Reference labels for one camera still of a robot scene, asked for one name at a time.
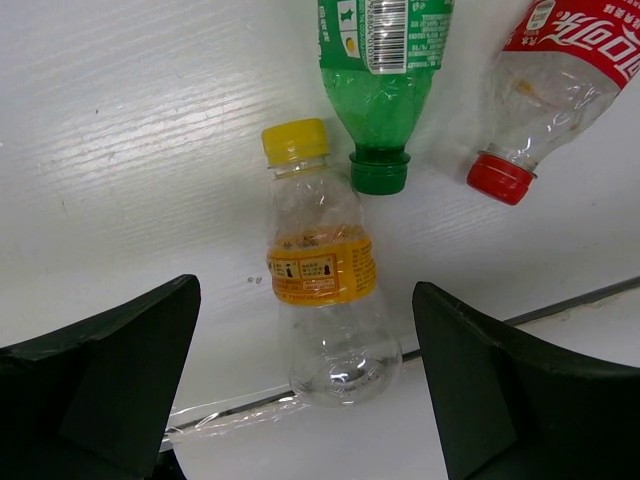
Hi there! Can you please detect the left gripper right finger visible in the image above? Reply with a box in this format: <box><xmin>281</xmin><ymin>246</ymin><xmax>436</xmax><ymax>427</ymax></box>
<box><xmin>412</xmin><ymin>282</ymin><xmax>639</xmax><ymax>479</ymax></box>

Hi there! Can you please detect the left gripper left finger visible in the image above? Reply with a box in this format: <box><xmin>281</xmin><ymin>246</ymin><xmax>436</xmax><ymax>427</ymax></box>
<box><xmin>1</xmin><ymin>275</ymin><xmax>201</xmax><ymax>479</ymax></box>

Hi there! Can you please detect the small bottle yellow cap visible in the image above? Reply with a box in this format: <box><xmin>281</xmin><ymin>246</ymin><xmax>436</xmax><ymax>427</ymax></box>
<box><xmin>261</xmin><ymin>118</ymin><xmax>402</xmax><ymax>408</ymax></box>

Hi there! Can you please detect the green plastic bottle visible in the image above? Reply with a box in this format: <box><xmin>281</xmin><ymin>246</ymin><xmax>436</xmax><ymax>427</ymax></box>
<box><xmin>317</xmin><ymin>0</ymin><xmax>454</xmax><ymax>196</ymax></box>

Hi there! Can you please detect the clear bottle red label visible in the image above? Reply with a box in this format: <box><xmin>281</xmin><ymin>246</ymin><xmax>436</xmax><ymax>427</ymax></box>
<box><xmin>466</xmin><ymin>0</ymin><xmax>639</xmax><ymax>205</ymax></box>

